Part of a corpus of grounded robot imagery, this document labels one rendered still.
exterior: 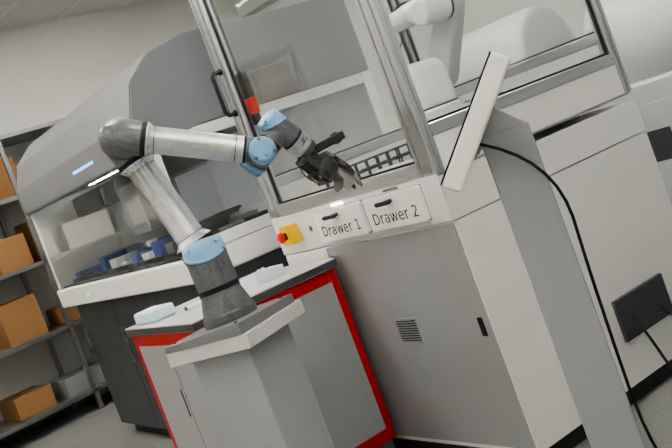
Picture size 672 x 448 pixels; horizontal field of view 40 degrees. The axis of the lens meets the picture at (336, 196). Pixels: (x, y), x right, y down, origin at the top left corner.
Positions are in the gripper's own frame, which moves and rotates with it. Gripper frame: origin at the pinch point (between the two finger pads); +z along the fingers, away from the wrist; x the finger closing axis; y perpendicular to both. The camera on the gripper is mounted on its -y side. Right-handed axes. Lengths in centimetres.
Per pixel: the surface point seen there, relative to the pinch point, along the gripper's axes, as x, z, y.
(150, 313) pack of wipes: -83, -10, 48
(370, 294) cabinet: -32, 38, 13
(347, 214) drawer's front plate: -24.8, 13.5, -1.8
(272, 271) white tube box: -56, 12, 19
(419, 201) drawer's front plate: 14.0, 14.7, -0.9
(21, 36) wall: -461, -98, -164
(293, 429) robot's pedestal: 12, 12, 76
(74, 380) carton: -410, 65, 37
